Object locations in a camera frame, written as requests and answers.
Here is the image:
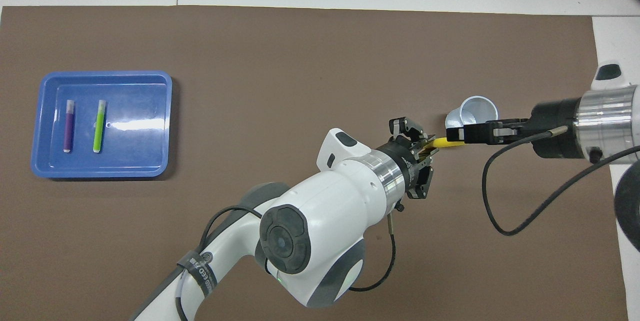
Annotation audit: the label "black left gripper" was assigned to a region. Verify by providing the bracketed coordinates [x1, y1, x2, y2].
[376, 117, 435, 201]

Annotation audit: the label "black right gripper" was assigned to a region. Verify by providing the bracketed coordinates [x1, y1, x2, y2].
[446, 98, 581, 159]

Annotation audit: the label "yellow marker pen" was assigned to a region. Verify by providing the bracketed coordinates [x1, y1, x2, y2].
[422, 137, 467, 154]

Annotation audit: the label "green marker pen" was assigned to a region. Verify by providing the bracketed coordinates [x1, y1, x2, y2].
[92, 99, 107, 154]

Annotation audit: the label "purple marker pen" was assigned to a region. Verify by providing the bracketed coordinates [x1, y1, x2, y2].
[63, 99, 76, 154]

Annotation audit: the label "clear plastic cup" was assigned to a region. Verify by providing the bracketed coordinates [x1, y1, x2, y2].
[444, 95, 499, 132]

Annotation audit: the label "brown table mat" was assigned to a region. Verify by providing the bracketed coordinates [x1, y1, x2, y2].
[0, 5, 630, 321]

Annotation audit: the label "blue plastic tray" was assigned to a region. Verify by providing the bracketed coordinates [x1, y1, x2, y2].
[31, 70, 173, 180]

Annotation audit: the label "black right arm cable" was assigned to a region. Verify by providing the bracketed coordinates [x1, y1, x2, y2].
[481, 125, 640, 237]

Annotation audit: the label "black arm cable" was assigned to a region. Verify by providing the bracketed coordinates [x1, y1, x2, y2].
[481, 125, 640, 237]
[174, 205, 397, 321]

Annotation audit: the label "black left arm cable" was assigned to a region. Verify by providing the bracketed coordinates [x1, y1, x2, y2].
[174, 205, 397, 321]

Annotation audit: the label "black printed arm strap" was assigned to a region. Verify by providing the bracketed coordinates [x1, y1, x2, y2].
[176, 250, 217, 298]

